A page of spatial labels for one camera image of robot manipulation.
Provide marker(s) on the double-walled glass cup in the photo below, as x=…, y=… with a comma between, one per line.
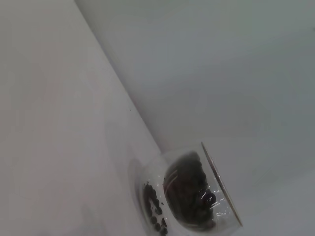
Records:
x=157, y=172

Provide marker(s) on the roasted coffee beans pile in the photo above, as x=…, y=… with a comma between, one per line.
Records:
x=187, y=186

